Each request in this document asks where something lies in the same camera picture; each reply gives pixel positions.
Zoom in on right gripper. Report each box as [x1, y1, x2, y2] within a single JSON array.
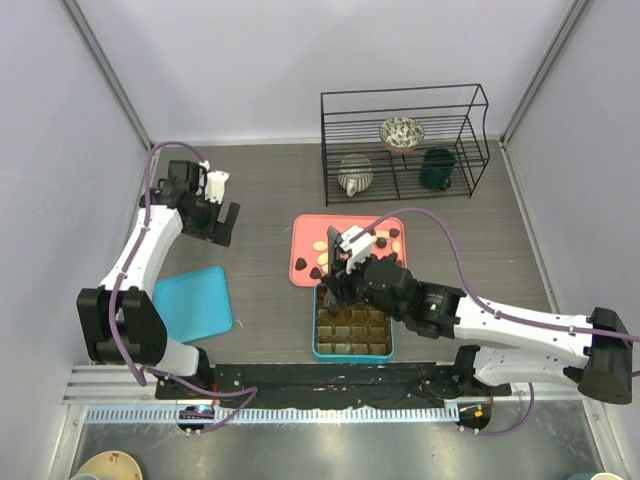
[[323, 248, 406, 321]]

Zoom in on stainless steel tongs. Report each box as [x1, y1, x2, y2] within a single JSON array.
[[322, 226, 346, 316]]

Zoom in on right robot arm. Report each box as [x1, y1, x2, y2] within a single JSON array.
[[322, 258, 637, 405]]

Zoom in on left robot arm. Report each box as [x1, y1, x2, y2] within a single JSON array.
[[76, 160, 240, 399]]

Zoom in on gold plastic chocolate insert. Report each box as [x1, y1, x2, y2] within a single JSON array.
[[316, 284, 391, 357]]

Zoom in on blue chocolate tin box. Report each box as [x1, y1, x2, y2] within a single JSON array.
[[311, 281, 396, 362]]

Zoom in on pink tray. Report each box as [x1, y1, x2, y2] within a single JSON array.
[[289, 214, 408, 287]]

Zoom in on blue tin lid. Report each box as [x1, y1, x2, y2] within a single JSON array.
[[153, 266, 233, 343]]

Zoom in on striped ceramic cup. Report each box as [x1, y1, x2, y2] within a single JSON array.
[[337, 154, 374, 198]]

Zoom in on dark green mug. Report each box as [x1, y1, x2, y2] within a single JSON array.
[[419, 148, 456, 191]]

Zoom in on patterned ceramic bowl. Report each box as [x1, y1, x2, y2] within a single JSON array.
[[379, 116, 425, 154]]

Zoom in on beige plate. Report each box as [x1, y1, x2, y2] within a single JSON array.
[[72, 450, 144, 480]]

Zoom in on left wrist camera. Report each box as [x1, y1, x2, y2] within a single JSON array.
[[197, 160, 230, 204]]

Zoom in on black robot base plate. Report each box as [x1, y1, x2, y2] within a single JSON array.
[[186, 362, 512, 410]]

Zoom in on white cable duct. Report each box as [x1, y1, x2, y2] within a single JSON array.
[[84, 404, 459, 425]]

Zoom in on black wire rack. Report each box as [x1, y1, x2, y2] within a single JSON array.
[[320, 83, 491, 204]]

